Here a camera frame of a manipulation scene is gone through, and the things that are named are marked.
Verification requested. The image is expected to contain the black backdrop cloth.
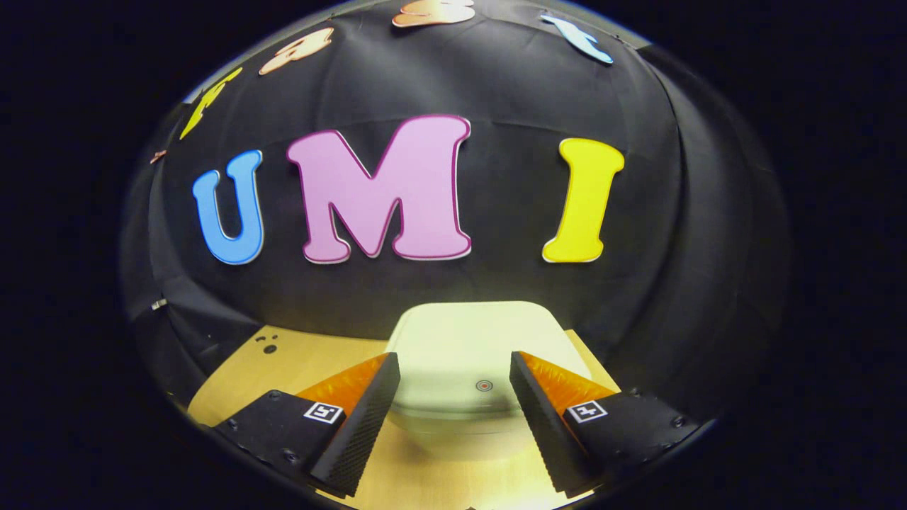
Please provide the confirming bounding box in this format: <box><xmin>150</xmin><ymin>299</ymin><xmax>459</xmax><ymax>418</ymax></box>
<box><xmin>117</xmin><ymin>0</ymin><xmax>794</xmax><ymax>440</ymax></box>

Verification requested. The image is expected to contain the wooden desktop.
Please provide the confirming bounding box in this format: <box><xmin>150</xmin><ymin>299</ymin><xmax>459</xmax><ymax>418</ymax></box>
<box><xmin>186</xmin><ymin>324</ymin><xmax>624</xmax><ymax>510</ymax></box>

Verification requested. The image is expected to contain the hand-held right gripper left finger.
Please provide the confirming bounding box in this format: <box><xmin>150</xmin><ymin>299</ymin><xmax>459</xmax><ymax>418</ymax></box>
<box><xmin>211</xmin><ymin>352</ymin><xmax>402</xmax><ymax>498</ymax></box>

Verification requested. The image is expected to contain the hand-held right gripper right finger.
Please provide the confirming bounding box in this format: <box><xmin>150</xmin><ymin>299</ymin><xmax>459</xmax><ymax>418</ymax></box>
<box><xmin>509</xmin><ymin>351</ymin><xmax>699</xmax><ymax>498</ymax></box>

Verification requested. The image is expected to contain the pale green desktop garbage bin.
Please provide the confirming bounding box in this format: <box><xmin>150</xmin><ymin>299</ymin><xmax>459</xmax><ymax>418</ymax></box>
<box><xmin>383</xmin><ymin>301</ymin><xmax>595</xmax><ymax>443</ymax></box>

